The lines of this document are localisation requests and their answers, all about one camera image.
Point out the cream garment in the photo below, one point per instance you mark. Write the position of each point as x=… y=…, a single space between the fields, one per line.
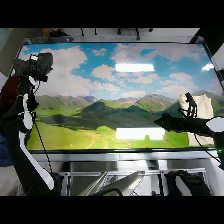
x=204 y=106

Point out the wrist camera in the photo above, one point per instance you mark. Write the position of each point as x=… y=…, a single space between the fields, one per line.
x=33 y=58
x=190 y=104

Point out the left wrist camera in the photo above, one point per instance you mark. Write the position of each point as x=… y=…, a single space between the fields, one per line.
x=33 y=58

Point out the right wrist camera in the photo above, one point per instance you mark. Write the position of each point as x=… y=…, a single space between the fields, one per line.
x=190 y=104

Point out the silver frame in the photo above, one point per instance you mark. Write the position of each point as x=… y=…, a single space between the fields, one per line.
x=110 y=178

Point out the blue garment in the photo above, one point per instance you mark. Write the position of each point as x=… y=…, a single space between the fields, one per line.
x=3 y=151

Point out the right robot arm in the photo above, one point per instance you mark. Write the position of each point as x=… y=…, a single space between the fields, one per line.
x=213 y=126

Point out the red garment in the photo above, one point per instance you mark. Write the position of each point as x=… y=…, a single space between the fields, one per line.
x=9 y=90

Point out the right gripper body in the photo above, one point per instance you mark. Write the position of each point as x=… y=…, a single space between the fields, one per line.
x=170 y=122

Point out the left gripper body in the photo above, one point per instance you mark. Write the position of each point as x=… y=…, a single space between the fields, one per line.
x=45 y=66

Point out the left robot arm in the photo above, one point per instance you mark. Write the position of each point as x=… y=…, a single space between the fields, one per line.
x=28 y=166

